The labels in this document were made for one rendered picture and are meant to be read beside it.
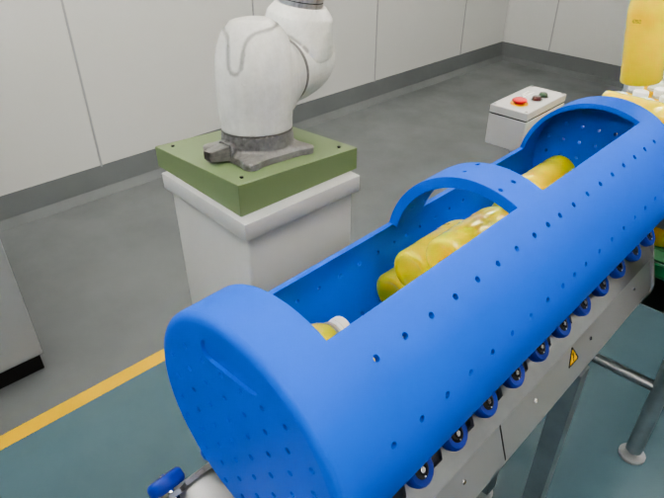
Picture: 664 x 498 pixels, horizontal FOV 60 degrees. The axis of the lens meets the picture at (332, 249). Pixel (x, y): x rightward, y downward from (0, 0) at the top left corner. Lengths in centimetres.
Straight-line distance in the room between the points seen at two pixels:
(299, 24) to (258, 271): 54
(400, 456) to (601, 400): 178
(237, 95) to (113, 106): 238
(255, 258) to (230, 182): 17
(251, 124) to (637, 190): 71
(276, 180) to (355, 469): 76
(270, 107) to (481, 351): 73
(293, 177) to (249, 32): 29
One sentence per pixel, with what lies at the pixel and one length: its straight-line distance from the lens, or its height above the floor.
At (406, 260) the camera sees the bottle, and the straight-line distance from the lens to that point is 83.
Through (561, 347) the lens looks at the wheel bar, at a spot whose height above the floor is 92.
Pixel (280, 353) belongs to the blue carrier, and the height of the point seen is 123.
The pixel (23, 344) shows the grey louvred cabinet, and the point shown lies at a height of 17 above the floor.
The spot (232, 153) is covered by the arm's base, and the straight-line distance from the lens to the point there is 123.
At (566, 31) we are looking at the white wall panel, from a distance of 595.
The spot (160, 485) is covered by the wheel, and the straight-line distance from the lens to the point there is 75.
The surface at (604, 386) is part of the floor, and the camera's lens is 237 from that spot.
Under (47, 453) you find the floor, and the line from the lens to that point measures 217.
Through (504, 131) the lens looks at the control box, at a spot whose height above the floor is 104.
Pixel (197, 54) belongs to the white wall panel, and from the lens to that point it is 373.
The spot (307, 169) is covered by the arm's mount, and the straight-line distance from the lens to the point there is 122.
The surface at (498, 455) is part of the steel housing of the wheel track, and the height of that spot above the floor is 86.
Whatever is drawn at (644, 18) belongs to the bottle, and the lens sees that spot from 111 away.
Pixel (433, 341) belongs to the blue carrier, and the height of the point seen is 118.
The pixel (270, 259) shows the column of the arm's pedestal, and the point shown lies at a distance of 123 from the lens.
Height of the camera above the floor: 157
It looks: 33 degrees down
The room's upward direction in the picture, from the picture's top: straight up
